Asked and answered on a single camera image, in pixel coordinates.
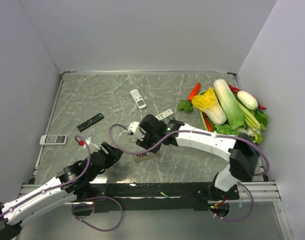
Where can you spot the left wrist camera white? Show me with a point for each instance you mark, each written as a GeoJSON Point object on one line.
{"type": "Point", "coordinates": [91, 142]}

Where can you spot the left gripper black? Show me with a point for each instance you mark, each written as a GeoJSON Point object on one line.
{"type": "Point", "coordinates": [114, 154]}

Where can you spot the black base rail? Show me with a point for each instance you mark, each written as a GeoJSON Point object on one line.
{"type": "Point", "coordinates": [146, 196]}

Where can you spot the red pepper in tray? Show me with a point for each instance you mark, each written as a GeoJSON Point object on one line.
{"type": "Point", "coordinates": [207, 123]}

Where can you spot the white remote middle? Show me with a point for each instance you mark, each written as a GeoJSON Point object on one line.
{"type": "Point", "coordinates": [165, 114]}

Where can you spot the orange carrot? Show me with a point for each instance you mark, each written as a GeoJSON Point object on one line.
{"type": "Point", "coordinates": [194, 91]}

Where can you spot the green napa cabbage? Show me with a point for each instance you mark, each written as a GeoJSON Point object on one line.
{"type": "Point", "coordinates": [229, 104]}

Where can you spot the yellow napa cabbage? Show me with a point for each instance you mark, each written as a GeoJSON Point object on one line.
{"type": "Point", "coordinates": [209, 104]}

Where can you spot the green plastic tray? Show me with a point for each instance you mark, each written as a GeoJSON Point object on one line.
{"type": "Point", "coordinates": [214, 118]}

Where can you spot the green battery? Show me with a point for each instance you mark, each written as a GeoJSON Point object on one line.
{"type": "Point", "coordinates": [165, 195]}

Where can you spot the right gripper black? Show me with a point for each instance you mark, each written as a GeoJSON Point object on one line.
{"type": "Point", "coordinates": [142, 141]}

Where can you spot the white remote with blue button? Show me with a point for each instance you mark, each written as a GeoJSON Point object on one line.
{"type": "Point", "coordinates": [145, 156]}

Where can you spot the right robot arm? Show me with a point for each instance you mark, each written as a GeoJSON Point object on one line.
{"type": "Point", "coordinates": [238, 151]}

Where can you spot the green leaf by carrot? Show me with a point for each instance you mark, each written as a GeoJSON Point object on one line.
{"type": "Point", "coordinates": [185, 105]}

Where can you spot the green lettuce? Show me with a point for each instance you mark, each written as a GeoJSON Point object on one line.
{"type": "Point", "coordinates": [225, 129]}

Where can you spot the white eggplant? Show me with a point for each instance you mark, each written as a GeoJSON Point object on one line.
{"type": "Point", "coordinates": [248, 100]}

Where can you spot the bok choy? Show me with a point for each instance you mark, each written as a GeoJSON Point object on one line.
{"type": "Point", "coordinates": [255, 136]}

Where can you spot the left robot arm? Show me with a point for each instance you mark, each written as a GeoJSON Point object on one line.
{"type": "Point", "coordinates": [73, 183]}

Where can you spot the white remote far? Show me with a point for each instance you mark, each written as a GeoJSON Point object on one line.
{"type": "Point", "coordinates": [141, 104]}

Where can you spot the celery stalks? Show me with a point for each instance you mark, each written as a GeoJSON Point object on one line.
{"type": "Point", "coordinates": [250, 119]}

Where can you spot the black remote control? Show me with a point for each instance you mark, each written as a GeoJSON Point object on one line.
{"type": "Point", "coordinates": [90, 122]}

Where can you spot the white grey remote left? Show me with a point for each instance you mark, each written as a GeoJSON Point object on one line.
{"type": "Point", "coordinates": [53, 140]}

